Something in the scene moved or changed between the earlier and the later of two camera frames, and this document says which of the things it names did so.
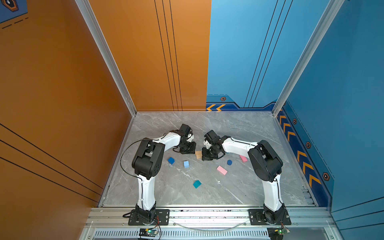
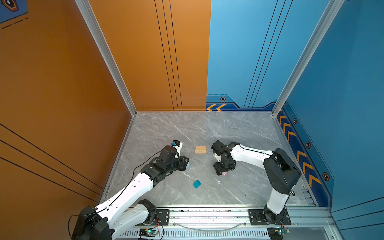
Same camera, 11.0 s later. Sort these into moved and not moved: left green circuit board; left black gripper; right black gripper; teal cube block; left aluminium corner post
Moved: right black gripper; left black gripper
Not moved: teal cube block; left aluminium corner post; left green circuit board
